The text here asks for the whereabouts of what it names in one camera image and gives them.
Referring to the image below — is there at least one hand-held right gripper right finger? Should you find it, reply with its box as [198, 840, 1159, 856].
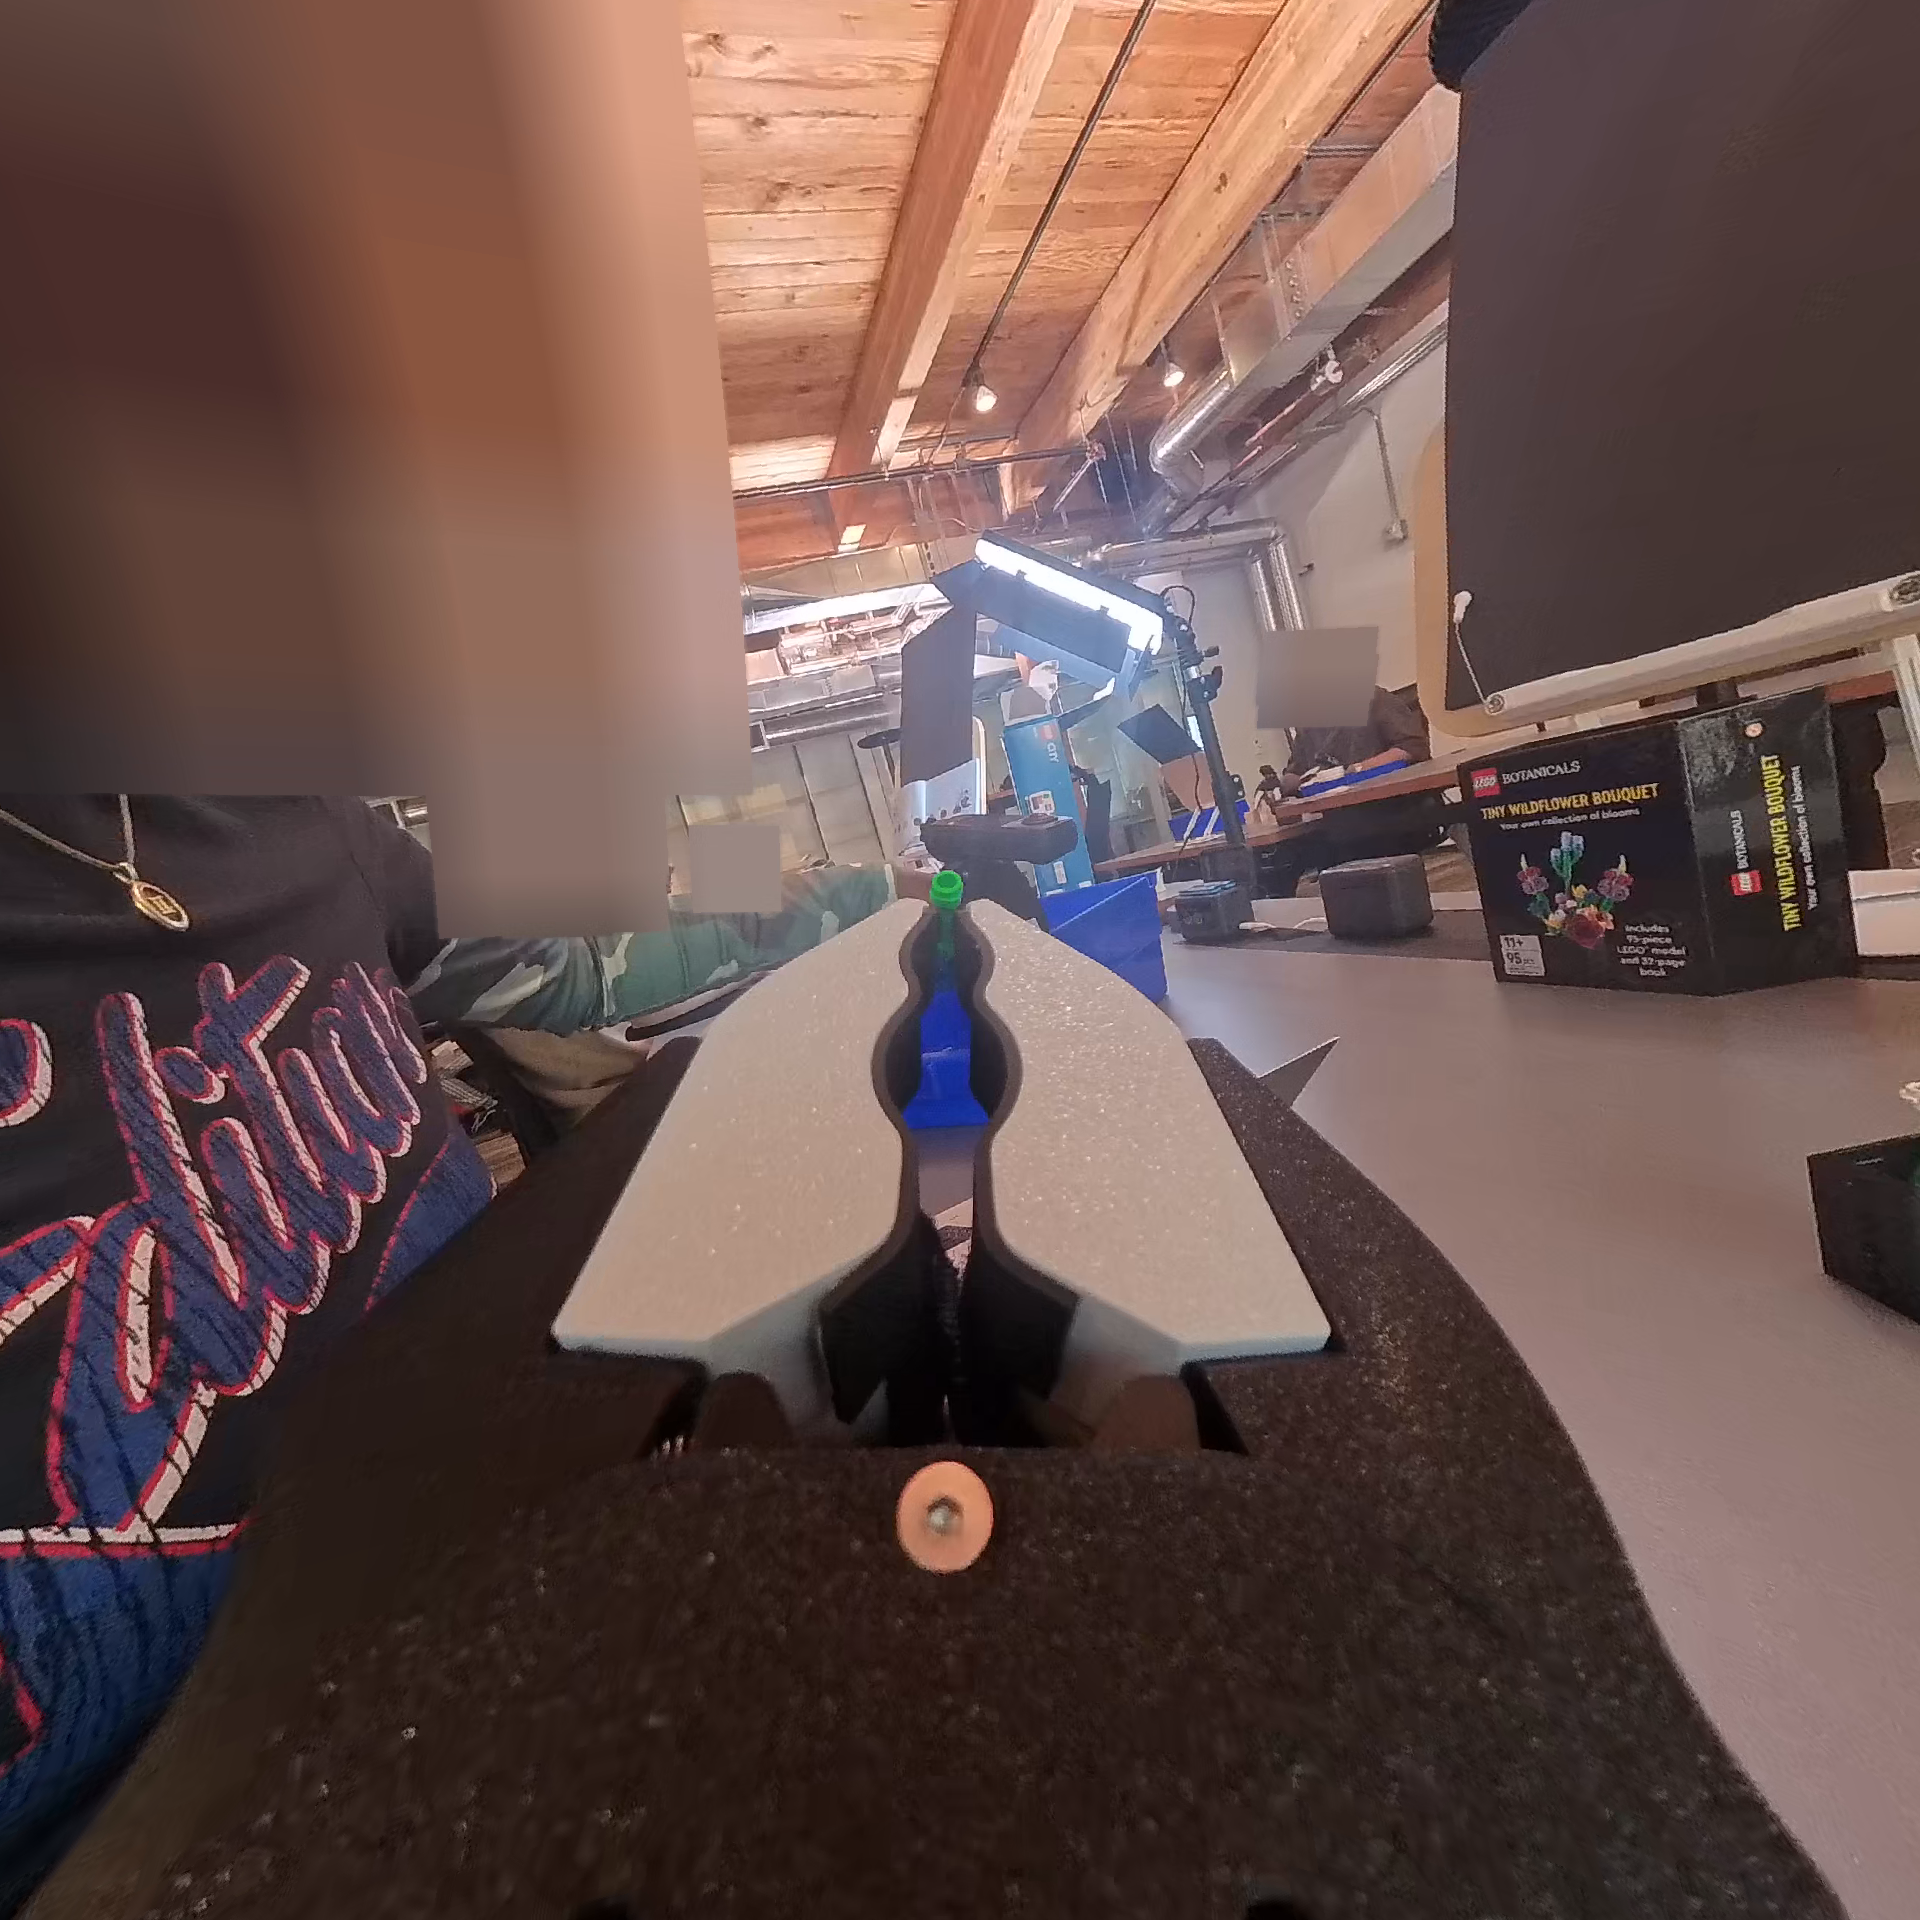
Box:
[966, 900, 1330, 1414]

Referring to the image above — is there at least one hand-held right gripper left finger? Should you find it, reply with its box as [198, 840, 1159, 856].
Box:
[555, 900, 956, 1414]

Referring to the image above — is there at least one blue plastic bin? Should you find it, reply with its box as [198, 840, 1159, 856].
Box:
[909, 872, 1172, 1136]

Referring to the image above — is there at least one black glossy cardboard box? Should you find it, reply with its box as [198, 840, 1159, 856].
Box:
[1459, 690, 1857, 994]

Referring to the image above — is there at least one black square frame brick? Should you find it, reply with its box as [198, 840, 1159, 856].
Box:
[1807, 1136, 1920, 1327]

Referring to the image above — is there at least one person's left forearm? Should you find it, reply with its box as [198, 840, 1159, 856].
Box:
[417, 864, 902, 1040]

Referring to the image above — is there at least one grey desk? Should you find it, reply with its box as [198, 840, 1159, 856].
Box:
[1156, 872, 1920, 1920]

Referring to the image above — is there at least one blue printed carton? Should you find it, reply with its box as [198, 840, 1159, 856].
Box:
[1005, 708, 1095, 895]

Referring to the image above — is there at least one black light stand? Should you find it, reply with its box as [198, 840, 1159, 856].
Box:
[1156, 601, 1261, 897]

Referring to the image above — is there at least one bright studio light panel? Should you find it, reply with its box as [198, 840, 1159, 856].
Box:
[966, 535, 1172, 675]

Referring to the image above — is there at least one wooden table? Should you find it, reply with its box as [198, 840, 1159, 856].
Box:
[1095, 752, 1473, 890]

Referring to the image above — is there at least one person's dark clothing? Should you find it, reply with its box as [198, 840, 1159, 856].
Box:
[0, 794, 495, 1897]

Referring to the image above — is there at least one black board on white stand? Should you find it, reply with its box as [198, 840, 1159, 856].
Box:
[1410, 0, 1920, 962]

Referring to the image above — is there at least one gold pendant necklace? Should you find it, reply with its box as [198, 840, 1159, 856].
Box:
[0, 795, 194, 935]

